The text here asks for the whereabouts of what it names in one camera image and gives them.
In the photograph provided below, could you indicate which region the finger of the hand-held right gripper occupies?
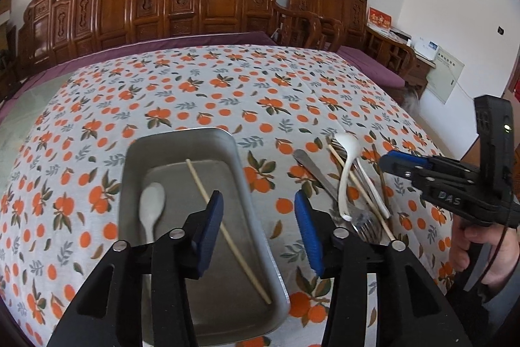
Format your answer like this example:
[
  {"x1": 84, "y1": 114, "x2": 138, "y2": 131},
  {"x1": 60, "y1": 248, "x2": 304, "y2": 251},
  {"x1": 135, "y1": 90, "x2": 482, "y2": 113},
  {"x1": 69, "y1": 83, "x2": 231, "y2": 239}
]
[
  {"x1": 380, "y1": 151, "x2": 480, "y2": 185},
  {"x1": 408, "y1": 173, "x2": 437, "y2": 195}
]

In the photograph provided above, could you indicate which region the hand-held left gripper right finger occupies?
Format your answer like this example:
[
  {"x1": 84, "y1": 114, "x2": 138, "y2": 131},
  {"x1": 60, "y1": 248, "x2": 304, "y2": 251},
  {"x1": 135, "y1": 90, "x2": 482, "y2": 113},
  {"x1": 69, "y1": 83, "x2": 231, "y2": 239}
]
[{"x1": 293, "y1": 190, "x2": 474, "y2": 347}]

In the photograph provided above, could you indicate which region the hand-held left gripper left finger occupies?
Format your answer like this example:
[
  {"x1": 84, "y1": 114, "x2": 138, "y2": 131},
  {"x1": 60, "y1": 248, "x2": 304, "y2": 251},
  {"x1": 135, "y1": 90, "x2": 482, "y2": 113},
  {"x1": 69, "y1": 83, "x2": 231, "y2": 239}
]
[{"x1": 46, "y1": 190, "x2": 225, "y2": 347}]

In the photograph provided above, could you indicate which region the brown wooden chopstick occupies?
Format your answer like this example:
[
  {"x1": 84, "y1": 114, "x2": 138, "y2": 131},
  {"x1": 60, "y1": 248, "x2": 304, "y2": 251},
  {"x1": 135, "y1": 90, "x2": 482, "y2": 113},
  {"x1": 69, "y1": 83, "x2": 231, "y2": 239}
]
[{"x1": 371, "y1": 144, "x2": 391, "y2": 206}]

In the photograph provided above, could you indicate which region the light wooden chopstick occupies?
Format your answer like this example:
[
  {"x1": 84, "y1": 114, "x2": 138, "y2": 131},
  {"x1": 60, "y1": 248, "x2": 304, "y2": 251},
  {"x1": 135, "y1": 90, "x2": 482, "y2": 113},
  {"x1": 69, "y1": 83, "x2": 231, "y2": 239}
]
[
  {"x1": 327, "y1": 145, "x2": 396, "y2": 241},
  {"x1": 186, "y1": 158, "x2": 273, "y2": 306}
]

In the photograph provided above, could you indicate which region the metal tray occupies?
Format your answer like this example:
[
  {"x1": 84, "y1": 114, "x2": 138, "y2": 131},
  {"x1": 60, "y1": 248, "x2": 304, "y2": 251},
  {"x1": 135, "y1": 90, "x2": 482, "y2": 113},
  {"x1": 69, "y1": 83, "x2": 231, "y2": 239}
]
[{"x1": 118, "y1": 127, "x2": 290, "y2": 347}]

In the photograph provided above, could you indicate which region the large white spoon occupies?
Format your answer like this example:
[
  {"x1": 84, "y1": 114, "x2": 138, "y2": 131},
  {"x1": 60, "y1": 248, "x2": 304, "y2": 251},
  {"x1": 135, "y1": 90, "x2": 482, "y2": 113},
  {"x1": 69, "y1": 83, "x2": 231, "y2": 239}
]
[{"x1": 331, "y1": 133, "x2": 361, "y2": 222}]

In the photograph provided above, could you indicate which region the small white spoon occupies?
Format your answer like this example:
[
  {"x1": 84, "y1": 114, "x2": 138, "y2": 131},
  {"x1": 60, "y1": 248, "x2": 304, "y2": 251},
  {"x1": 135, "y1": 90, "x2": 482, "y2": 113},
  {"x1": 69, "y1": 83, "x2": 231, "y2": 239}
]
[{"x1": 139, "y1": 182, "x2": 166, "y2": 246}]

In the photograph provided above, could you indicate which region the person's right forearm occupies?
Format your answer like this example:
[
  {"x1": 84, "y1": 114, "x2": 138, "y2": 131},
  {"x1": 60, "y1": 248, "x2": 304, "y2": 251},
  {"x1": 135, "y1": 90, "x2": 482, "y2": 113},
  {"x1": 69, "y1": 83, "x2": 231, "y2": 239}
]
[{"x1": 445, "y1": 274, "x2": 520, "y2": 347}]

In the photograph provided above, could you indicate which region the person's right hand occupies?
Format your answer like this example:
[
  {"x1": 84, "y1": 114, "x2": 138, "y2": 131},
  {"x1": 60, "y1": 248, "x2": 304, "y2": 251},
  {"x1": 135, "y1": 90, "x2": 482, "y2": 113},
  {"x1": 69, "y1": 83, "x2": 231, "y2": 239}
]
[{"x1": 448, "y1": 224, "x2": 520, "y2": 287}]

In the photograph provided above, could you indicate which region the grey fluffy bundle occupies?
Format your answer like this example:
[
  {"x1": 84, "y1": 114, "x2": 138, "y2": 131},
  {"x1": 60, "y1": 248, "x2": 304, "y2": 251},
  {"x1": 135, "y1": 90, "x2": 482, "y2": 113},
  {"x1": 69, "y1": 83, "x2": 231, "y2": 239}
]
[{"x1": 402, "y1": 87, "x2": 423, "y2": 109}]

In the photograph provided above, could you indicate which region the wooden side table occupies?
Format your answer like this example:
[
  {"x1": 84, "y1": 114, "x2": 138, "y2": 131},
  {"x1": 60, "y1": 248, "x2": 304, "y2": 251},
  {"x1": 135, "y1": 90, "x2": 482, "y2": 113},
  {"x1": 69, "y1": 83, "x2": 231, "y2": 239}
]
[{"x1": 406, "y1": 42, "x2": 437, "y2": 96}]

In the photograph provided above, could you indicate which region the short purple seat cushion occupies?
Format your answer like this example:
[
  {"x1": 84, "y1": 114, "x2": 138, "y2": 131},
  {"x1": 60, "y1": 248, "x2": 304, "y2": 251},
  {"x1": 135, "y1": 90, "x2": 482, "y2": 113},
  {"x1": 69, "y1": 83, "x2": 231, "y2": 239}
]
[{"x1": 337, "y1": 45, "x2": 407, "y2": 87}]

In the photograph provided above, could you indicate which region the white box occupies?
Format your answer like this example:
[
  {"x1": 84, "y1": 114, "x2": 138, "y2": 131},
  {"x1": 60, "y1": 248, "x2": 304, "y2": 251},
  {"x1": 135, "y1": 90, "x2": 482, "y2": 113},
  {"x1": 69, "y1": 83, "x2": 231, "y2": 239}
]
[{"x1": 410, "y1": 39, "x2": 439, "y2": 61}]

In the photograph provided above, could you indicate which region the orange print tablecloth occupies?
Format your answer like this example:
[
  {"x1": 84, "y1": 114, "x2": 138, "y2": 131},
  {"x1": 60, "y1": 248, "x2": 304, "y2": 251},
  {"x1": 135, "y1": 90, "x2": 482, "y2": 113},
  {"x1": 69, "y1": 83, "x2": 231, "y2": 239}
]
[{"x1": 0, "y1": 44, "x2": 460, "y2": 347}]

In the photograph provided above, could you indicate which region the red box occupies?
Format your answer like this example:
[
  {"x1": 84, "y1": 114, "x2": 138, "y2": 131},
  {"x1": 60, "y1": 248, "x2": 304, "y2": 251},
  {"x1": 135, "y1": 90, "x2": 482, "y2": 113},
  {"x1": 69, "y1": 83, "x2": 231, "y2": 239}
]
[{"x1": 368, "y1": 7, "x2": 393, "y2": 28}]

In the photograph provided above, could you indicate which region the carved wooden armchair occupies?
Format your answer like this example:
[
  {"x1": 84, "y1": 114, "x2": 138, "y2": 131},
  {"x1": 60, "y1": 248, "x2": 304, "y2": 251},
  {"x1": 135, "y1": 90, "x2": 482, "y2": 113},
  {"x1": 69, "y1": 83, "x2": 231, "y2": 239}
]
[{"x1": 289, "y1": 0, "x2": 419, "y2": 87}]

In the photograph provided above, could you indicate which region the long purple seat cushion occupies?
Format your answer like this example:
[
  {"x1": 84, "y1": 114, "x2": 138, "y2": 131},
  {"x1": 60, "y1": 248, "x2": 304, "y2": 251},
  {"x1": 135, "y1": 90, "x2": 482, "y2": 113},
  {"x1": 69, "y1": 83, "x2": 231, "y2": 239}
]
[{"x1": 0, "y1": 31, "x2": 281, "y2": 116}]

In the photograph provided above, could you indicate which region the carved wooden sofa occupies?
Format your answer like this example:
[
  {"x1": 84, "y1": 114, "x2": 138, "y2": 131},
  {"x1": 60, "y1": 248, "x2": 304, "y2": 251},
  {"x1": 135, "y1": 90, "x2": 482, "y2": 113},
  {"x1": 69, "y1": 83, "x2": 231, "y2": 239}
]
[{"x1": 16, "y1": 0, "x2": 321, "y2": 81}]

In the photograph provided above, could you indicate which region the white wall chart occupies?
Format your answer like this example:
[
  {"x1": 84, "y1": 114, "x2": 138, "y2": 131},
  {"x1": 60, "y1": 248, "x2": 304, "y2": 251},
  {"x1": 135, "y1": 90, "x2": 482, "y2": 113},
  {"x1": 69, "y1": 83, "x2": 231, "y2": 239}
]
[{"x1": 426, "y1": 54, "x2": 465, "y2": 104}]

